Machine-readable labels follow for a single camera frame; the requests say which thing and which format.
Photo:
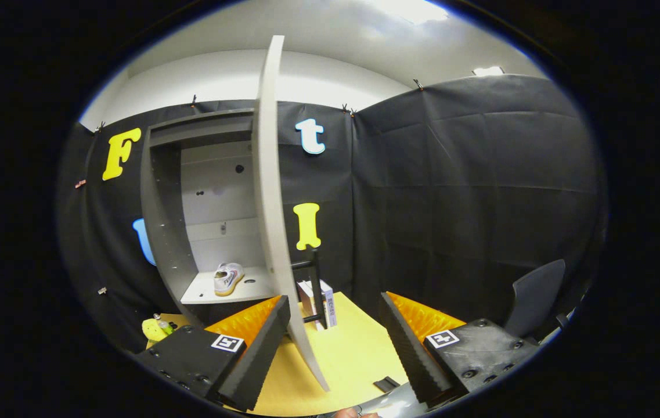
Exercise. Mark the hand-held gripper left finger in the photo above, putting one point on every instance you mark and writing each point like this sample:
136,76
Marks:
260,357

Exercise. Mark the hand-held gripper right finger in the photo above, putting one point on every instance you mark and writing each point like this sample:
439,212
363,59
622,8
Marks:
408,354

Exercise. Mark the white shoe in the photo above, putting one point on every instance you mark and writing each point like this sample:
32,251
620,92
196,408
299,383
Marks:
228,278

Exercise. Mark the grey shoe cabinet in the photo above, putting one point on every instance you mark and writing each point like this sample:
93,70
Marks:
164,232

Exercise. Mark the beige shoe cabinet door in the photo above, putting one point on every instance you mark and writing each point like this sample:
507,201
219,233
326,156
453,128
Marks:
269,174

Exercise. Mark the small black flat object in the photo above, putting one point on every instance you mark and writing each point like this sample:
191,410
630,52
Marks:
386,384

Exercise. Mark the brown book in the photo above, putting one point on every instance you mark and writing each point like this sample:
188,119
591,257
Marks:
305,299

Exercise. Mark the green bottle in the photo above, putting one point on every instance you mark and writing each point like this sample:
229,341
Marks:
165,326

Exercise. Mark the yellow plush toy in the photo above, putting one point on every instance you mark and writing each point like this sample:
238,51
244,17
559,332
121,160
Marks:
152,330

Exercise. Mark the black backdrop cloth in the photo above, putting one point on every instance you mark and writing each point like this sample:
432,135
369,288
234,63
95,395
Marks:
451,203

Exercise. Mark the small ceiling light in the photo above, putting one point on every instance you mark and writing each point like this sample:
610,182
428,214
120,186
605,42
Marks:
487,71

